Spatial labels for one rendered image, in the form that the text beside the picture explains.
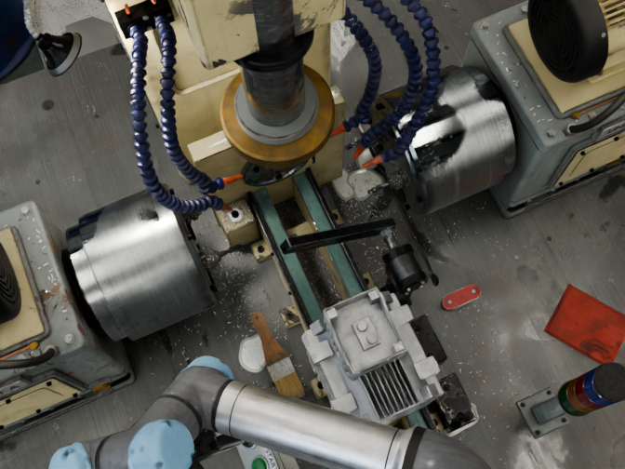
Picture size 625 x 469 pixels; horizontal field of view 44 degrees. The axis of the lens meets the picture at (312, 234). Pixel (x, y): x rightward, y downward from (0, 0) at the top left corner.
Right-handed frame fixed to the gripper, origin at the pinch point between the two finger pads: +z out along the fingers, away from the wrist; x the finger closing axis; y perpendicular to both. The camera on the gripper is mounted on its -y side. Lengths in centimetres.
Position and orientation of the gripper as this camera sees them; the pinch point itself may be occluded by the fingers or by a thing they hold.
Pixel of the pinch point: (242, 440)
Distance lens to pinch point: 134.0
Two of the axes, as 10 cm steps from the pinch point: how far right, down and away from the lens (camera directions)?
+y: -4.1, -8.6, 3.1
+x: -7.1, 5.1, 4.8
